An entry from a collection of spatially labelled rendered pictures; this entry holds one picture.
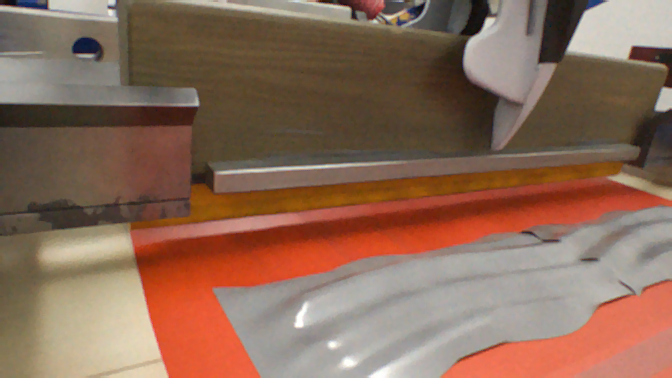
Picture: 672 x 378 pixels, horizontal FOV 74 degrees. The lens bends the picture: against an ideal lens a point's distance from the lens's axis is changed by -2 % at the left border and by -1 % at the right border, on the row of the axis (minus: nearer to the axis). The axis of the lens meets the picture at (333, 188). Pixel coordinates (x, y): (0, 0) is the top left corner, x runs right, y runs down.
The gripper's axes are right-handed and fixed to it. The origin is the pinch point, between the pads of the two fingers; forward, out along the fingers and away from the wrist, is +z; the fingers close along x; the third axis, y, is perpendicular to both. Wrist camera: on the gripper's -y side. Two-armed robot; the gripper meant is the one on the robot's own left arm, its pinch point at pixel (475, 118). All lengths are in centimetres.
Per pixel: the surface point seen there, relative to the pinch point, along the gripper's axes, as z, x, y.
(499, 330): 5.3, 11.5, 9.4
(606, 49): -9, -105, -200
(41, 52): -0.1, -20.4, 23.6
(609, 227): 5.3, 7.0, -6.3
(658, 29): -19, -86, -200
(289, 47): -3.4, 1.2, 14.0
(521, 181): 4.7, 0.3, -6.1
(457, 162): 2.0, 2.6, 3.6
